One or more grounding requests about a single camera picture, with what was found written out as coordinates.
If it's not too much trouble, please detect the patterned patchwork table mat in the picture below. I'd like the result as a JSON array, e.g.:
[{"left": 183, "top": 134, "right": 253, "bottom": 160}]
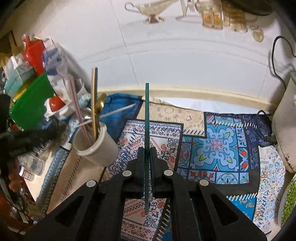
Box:
[{"left": 37, "top": 93, "right": 285, "bottom": 237}]

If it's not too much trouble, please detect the white rice cooker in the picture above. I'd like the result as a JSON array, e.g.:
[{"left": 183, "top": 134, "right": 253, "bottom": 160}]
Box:
[{"left": 272, "top": 72, "right": 296, "bottom": 173}]

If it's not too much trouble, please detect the silver spoon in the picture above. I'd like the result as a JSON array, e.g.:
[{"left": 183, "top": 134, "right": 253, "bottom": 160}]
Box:
[{"left": 81, "top": 108, "right": 92, "bottom": 125}]

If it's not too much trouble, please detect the black pan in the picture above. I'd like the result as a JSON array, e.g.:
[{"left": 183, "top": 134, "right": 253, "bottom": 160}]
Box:
[{"left": 227, "top": 0, "right": 274, "bottom": 16}]

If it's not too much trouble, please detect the white chopstick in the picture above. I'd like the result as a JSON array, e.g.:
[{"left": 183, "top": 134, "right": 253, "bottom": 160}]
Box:
[{"left": 74, "top": 103, "right": 136, "bottom": 128}]

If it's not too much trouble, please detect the pink chopstick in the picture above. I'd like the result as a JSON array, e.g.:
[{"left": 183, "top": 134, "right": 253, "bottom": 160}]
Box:
[{"left": 67, "top": 74, "right": 91, "bottom": 147}]

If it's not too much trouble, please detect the clear plastic bottle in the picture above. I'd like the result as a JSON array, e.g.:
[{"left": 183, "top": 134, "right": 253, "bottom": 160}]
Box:
[{"left": 17, "top": 152, "right": 45, "bottom": 176}]

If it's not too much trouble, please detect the gold spoon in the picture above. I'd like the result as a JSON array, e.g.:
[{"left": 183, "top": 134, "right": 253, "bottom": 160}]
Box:
[{"left": 95, "top": 93, "right": 107, "bottom": 116}]

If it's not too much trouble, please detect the blue white plastic bag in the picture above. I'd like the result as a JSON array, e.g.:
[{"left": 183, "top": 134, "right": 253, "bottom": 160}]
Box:
[{"left": 42, "top": 38, "right": 72, "bottom": 104}]

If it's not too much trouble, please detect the plate of green peas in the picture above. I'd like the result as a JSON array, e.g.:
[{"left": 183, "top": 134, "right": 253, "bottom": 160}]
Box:
[{"left": 277, "top": 174, "right": 295, "bottom": 227}]

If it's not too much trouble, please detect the yellow chopstick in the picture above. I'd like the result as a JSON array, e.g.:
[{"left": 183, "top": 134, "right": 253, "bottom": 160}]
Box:
[{"left": 91, "top": 68, "right": 98, "bottom": 141}]

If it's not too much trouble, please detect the dark green chopstick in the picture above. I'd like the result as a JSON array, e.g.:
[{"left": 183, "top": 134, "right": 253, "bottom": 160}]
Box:
[
  {"left": 144, "top": 83, "right": 149, "bottom": 215},
  {"left": 94, "top": 67, "right": 98, "bottom": 108}
]

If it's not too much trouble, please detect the teal tissue box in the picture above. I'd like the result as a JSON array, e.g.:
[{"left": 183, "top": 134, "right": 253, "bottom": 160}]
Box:
[{"left": 4, "top": 54, "right": 36, "bottom": 98}]

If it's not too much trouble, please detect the black power cable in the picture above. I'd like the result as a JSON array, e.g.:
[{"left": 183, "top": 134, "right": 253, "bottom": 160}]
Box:
[{"left": 256, "top": 35, "right": 296, "bottom": 145}]

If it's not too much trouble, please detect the red carton box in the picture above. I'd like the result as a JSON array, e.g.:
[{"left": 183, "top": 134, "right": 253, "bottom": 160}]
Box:
[{"left": 22, "top": 34, "right": 46, "bottom": 76}]

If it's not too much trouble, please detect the white bowl with red lid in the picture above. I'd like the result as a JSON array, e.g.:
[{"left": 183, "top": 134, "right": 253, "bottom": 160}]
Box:
[{"left": 44, "top": 78, "right": 92, "bottom": 121}]

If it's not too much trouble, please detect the white ceramic utensil cup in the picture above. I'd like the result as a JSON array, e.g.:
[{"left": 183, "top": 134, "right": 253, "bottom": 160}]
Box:
[{"left": 72, "top": 123, "right": 118, "bottom": 167}]

